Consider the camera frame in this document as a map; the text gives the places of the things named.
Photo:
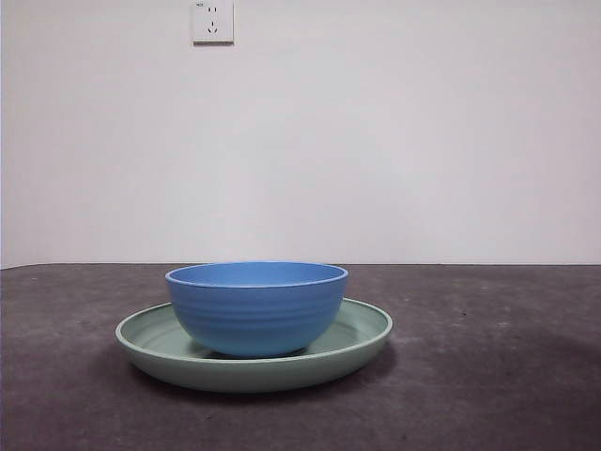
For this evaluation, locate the blue ribbed bowl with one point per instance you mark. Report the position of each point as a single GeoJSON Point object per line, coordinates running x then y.
{"type": "Point", "coordinates": [256, 310]}

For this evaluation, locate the green round plate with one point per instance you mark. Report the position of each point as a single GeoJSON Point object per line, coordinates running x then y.
{"type": "Point", "coordinates": [155, 347]}

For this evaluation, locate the white wall power socket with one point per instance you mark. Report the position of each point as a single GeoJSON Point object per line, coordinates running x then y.
{"type": "Point", "coordinates": [213, 22]}

